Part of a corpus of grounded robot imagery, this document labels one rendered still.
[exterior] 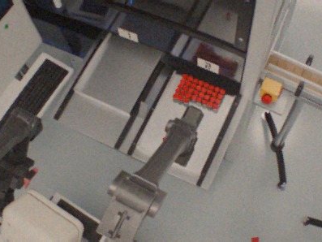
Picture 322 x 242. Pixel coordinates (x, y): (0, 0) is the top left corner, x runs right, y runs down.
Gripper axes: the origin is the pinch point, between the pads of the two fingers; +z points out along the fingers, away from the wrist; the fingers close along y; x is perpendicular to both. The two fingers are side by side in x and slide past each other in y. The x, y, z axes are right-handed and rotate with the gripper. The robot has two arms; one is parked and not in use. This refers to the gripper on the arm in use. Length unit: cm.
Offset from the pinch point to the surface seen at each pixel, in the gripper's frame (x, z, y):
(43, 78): 75, 25, 13
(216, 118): -2.0, 20.2, 24.3
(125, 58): 43, 20, 33
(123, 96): 34.9, 19.8, 17.8
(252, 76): -10.3, 1.0, 37.2
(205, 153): -4.0, 20.1, 9.9
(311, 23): -25, 110, 152
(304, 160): -51, 109, 55
